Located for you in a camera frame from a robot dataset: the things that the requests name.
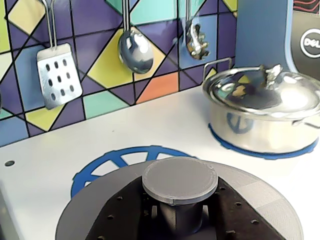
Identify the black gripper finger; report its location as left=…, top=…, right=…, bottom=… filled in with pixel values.
left=86, top=176, right=176, bottom=240
left=199, top=178, right=286, bottom=240

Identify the gray round lid with knob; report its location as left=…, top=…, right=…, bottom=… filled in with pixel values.
left=54, top=157, right=305, bottom=240

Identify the stainless steel pot lid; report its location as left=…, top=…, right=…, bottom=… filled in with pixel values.
left=202, top=64, right=320, bottom=118

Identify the metal slotted spatula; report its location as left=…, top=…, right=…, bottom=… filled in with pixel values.
left=36, top=0, right=84, bottom=110

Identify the metal ladle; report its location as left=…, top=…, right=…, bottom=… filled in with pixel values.
left=117, top=0, right=155, bottom=75

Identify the colourful geometric backsplash panel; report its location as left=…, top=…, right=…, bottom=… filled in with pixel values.
left=0, top=0, right=238, bottom=148

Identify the blue side panel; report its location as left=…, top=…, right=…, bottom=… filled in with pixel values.
left=234, top=0, right=301, bottom=73

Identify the black Dell device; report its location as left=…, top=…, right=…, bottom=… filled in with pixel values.
left=289, top=0, right=320, bottom=81

